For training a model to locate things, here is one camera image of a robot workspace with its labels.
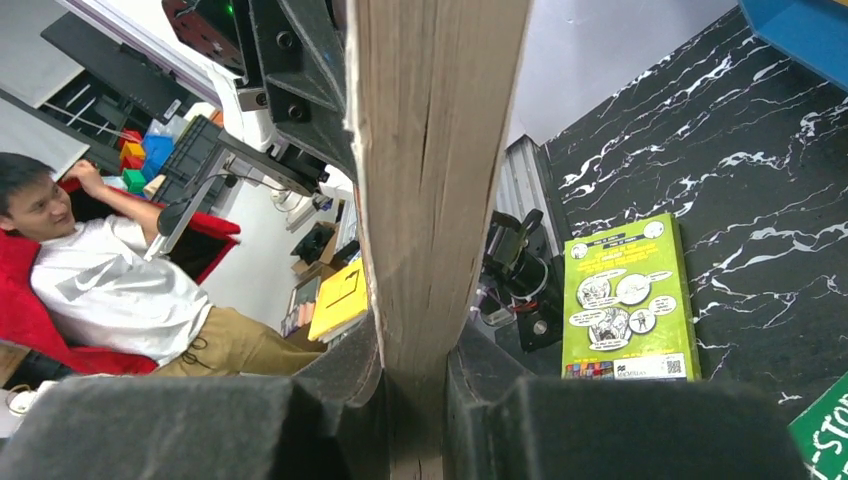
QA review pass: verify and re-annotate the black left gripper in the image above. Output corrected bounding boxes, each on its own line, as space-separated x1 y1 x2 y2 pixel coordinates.
161 0 357 179

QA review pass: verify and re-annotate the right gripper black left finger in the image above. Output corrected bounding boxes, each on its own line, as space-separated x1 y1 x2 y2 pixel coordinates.
1 318 388 479

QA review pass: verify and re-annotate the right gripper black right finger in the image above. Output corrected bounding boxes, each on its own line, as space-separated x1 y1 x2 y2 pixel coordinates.
445 326 807 479

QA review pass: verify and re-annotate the red hardcover book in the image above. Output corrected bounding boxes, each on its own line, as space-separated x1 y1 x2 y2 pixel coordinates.
345 1 532 479

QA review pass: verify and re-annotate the lime green treehouse book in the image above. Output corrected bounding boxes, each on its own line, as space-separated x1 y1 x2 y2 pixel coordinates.
561 213 701 381

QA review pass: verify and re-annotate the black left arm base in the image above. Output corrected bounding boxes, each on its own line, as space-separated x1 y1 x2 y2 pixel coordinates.
470 209 564 353

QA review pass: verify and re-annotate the yellow folder stack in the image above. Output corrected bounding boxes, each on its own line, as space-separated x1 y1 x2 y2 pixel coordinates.
307 258 369 344

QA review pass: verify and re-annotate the red chair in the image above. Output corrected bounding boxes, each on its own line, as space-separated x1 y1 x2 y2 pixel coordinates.
1 183 241 375

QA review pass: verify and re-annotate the person in white shirt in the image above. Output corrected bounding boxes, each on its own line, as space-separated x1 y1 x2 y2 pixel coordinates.
1 152 316 377

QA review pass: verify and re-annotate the dark green storey treehouse book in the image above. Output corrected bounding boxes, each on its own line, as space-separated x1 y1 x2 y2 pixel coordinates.
789 374 847 480

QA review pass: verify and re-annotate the blue pink yellow bookshelf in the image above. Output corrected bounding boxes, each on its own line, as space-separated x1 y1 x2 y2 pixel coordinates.
738 0 847 90

